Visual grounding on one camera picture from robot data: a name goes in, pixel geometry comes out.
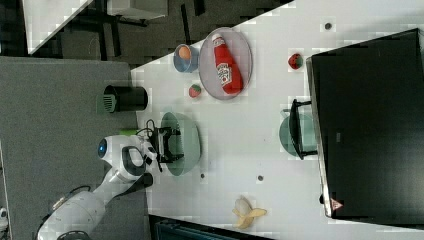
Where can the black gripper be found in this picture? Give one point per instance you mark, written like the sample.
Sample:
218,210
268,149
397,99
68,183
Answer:
159,139

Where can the mint green strainer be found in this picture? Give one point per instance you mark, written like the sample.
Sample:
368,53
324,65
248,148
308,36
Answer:
185,146

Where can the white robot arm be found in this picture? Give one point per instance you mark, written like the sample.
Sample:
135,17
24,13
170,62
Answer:
77,216

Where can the black cylinder cup lower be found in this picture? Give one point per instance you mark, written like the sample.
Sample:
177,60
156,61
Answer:
146,180

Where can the black cylinder cup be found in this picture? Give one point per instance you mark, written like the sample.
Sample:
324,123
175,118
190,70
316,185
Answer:
128,98
146,180

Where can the green cylinder object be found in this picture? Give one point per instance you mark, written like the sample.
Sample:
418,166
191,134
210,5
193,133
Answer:
128,132

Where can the toy strawberry near plate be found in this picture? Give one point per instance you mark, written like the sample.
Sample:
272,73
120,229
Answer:
194,90

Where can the black cylinder cup upper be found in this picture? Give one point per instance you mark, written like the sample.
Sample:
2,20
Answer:
128,98

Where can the green slotted spatula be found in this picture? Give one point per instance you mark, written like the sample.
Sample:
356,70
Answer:
105,103

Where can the blue bowl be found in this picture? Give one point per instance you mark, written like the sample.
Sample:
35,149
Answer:
186,66

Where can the red ketchup bottle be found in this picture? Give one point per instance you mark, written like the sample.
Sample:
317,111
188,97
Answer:
226,67

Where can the orange egg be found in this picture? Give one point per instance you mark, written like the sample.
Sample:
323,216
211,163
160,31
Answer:
184,53

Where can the peeled banana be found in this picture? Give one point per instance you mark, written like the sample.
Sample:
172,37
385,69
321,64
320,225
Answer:
246,213

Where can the grey oval plate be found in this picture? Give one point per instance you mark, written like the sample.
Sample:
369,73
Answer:
240,51

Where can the toy strawberry near oven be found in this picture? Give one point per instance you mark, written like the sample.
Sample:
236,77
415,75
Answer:
295,61

